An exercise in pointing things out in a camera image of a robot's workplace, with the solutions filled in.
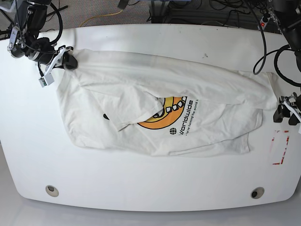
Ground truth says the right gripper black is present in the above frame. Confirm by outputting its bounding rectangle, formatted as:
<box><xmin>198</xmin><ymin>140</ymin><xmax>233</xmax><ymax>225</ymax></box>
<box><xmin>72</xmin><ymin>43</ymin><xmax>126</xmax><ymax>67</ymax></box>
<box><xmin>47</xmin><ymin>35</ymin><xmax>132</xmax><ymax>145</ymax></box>
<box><xmin>37</xmin><ymin>50</ymin><xmax>56</xmax><ymax>65</ymax></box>

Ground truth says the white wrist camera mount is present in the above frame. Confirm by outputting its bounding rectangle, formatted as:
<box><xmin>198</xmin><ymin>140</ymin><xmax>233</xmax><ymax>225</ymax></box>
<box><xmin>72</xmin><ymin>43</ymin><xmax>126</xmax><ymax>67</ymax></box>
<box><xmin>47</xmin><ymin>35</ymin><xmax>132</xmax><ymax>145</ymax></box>
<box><xmin>37</xmin><ymin>45</ymin><xmax>74</xmax><ymax>87</ymax></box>
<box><xmin>279</xmin><ymin>92</ymin><xmax>301</xmax><ymax>134</ymax></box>

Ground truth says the right table cable grommet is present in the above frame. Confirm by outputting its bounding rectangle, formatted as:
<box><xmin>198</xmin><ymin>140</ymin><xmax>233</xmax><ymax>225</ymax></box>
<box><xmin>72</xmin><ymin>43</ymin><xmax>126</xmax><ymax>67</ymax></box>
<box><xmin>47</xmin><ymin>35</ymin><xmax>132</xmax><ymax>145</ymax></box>
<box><xmin>251</xmin><ymin>187</ymin><xmax>265</xmax><ymax>199</ymax></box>

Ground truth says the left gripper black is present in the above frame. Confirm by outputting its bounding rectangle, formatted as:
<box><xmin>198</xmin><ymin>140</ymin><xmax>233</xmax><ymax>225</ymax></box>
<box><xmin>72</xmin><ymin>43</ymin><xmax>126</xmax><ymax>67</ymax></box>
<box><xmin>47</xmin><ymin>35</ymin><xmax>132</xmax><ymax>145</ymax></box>
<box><xmin>295</xmin><ymin>95</ymin><xmax>301</xmax><ymax>108</ymax></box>

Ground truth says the red tape rectangle marking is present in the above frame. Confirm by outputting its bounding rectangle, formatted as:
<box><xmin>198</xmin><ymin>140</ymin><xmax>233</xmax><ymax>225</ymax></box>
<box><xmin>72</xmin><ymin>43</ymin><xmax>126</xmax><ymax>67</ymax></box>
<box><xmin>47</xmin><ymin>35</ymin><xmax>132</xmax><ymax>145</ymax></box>
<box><xmin>269</xmin><ymin>130</ymin><xmax>290</xmax><ymax>165</ymax></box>

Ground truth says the white power strip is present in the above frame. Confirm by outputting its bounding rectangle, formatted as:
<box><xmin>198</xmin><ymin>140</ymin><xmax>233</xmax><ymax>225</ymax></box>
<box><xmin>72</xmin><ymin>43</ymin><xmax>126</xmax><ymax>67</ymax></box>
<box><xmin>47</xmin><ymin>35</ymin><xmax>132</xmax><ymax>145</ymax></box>
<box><xmin>260</xmin><ymin>12</ymin><xmax>271</xmax><ymax>31</ymax></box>

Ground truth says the white printed T-shirt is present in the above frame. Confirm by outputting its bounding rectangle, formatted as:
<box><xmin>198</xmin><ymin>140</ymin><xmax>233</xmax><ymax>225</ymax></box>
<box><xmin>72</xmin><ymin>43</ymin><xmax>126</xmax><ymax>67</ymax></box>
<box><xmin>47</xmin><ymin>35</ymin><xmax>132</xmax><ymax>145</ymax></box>
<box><xmin>57</xmin><ymin>49</ymin><xmax>277</xmax><ymax>157</ymax></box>

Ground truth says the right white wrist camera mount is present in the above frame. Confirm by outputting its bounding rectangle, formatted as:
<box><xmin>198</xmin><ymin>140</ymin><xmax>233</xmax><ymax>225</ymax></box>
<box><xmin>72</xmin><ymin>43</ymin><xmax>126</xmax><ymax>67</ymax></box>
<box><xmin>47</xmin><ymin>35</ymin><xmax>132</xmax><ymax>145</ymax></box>
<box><xmin>37</xmin><ymin>45</ymin><xmax>74</xmax><ymax>87</ymax></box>

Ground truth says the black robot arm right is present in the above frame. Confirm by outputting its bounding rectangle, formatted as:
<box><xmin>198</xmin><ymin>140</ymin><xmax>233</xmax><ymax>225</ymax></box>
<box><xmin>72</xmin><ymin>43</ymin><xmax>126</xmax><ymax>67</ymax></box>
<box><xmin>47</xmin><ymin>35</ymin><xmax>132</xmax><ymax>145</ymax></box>
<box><xmin>8</xmin><ymin>0</ymin><xmax>301</xmax><ymax>130</ymax></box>

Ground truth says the left table cable grommet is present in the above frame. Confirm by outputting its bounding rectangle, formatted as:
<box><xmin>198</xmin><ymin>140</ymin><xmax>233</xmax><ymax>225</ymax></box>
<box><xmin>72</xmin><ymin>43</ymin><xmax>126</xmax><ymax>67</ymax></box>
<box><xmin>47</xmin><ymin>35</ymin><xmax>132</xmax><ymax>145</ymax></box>
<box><xmin>45</xmin><ymin>185</ymin><xmax>59</xmax><ymax>197</ymax></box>

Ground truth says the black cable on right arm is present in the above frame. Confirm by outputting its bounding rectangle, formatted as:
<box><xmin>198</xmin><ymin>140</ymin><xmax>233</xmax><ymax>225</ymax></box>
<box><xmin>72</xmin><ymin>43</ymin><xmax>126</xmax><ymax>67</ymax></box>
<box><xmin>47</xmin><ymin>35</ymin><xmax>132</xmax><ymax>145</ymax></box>
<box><xmin>35</xmin><ymin>2</ymin><xmax>63</xmax><ymax>48</ymax></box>

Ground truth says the table cable grommet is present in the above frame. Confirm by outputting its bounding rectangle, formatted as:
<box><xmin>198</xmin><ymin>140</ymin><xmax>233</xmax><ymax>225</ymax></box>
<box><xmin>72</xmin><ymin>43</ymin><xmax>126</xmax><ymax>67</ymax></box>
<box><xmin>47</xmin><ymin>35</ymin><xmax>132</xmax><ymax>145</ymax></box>
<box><xmin>251</xmin><ymin>187</ymin><xmax>265</xmax><ymax>199</ymax></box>
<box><xmin>45</xmin><ymin>185</ymin><xmax>59</xmax><ymax>197</ymax></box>

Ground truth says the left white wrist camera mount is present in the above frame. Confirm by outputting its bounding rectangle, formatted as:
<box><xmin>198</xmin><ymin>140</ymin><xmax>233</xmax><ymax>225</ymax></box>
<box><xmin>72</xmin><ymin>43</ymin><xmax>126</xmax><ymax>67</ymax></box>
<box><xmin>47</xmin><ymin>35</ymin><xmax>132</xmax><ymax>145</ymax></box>
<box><xmin>279</xmin><ymin>92</ymin><xmax>301</xmax><ymax>134</ymax></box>

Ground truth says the yellow cable on floor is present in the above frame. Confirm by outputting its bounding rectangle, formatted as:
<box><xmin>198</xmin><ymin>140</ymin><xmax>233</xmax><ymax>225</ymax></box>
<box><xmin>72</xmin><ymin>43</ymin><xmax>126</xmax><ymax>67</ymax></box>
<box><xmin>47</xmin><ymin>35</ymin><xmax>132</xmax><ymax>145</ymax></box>
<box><xmin>79</xmin><ymin>7</ymin><xmax>125</xmax><ymax>28</ymax></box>

